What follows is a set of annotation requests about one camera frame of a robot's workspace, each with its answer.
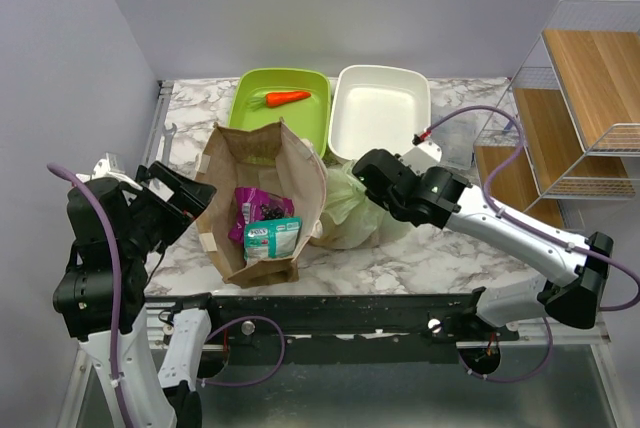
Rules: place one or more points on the green avocado print plastic bag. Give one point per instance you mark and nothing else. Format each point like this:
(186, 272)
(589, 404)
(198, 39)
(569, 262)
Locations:
(350, 219)

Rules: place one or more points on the silver open-end wrench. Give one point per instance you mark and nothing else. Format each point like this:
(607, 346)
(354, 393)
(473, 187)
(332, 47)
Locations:
(168, 134)

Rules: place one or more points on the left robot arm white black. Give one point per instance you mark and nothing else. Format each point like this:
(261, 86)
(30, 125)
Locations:
(117, 223)

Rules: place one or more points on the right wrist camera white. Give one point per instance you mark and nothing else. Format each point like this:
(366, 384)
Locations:
(423, 155)

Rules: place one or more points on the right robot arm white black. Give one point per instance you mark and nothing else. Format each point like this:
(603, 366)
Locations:
(572, 270)

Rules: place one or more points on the green plastic tray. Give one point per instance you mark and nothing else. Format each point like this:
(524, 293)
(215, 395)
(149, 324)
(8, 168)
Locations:
(307, 118)

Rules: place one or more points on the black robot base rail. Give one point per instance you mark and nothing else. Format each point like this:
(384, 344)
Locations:
(346, 329)

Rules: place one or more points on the orange toy carrot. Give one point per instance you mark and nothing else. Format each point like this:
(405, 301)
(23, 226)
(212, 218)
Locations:
(277, 99)

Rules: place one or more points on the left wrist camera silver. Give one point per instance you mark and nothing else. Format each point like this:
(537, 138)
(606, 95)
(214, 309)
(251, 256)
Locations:
(109, 165)

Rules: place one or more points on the white plastic tray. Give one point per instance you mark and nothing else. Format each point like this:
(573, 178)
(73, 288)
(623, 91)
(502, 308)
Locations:
(377, 107)

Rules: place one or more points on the purple snack packet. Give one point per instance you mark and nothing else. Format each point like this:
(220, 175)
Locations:
(255, 205)

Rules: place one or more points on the teal snack packet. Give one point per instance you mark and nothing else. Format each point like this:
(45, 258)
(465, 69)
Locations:
(271, 239)

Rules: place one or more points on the white wire shelf rack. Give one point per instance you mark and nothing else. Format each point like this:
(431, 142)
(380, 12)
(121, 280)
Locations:
(573, 141)

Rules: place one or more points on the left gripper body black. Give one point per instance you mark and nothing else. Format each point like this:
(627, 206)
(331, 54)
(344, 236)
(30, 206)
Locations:
(157, 221)

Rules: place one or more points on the brown jute tote bag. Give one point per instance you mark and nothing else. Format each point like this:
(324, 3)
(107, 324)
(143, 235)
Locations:
(274, 159)

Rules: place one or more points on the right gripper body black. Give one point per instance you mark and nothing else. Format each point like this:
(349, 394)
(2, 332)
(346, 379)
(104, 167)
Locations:
(392, 205)

